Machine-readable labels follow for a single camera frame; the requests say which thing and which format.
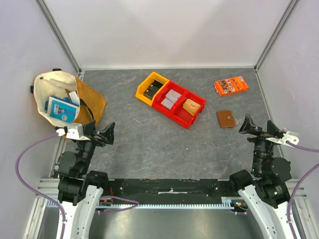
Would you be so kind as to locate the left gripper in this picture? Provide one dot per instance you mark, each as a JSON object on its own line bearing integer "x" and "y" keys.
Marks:
{"x": 107, "y": 133}

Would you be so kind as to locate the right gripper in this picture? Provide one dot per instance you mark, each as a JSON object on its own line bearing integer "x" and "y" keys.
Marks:
{"x": 260, "y": 135}

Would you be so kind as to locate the brown leather card holder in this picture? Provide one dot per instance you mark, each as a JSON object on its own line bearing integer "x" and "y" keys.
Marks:
{"x": 226, "y": 119}

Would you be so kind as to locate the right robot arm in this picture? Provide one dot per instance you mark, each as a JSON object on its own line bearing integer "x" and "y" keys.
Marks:
{"x": 264, "y": 188}

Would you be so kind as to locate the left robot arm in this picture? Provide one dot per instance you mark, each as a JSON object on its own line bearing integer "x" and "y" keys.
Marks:
{"x": 79, "y": 189}

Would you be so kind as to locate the black card stack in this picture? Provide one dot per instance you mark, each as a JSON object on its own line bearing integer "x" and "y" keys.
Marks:
{"x": 152, "y": 89}

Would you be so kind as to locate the red bin with silver cards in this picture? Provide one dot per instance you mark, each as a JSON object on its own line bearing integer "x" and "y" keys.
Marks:
{"x": 161, "y": 95}

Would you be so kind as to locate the gold card stack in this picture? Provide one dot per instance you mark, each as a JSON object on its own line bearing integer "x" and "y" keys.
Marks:
{"x": 191, "y": 106}

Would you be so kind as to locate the red bin with gold cards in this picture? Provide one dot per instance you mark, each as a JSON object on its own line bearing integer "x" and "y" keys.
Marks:
{"x": 180, "y": 115}

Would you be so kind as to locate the silver card stack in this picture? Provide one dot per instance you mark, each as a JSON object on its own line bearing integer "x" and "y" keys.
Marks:
{"x": 170, "y": 99}

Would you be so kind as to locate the blue and white booklet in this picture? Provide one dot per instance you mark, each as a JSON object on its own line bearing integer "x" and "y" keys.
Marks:
{"x": 60, "y": 109}

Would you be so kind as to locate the orange printed box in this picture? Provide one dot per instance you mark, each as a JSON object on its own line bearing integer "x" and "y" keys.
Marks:
{"x": 231, "y": 86}

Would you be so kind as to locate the white and tan tote bag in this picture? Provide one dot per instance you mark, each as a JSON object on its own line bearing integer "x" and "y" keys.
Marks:
{"x": 65, "y": 85}

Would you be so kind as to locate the yellow plastic bin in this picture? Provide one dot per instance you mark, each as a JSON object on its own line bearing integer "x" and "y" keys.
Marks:
{"x": 144, "y": 85}

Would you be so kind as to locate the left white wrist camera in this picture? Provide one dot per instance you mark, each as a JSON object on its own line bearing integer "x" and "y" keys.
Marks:
{"x": 72, "y": 131}

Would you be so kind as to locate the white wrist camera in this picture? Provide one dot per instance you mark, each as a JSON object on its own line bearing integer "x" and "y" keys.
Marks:
{"x": 290, "y": 137}
{"x": 72, "y": 131}

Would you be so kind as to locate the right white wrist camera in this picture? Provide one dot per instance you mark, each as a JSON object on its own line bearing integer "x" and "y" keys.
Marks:
{"x": 290, "y": 137}

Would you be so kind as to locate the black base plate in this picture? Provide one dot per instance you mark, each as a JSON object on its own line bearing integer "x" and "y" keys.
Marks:
{"x": 126, "y": 187}

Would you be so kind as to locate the aluminium frame rail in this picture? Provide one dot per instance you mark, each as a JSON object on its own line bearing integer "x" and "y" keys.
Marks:
{"x": 171, "y": 201}

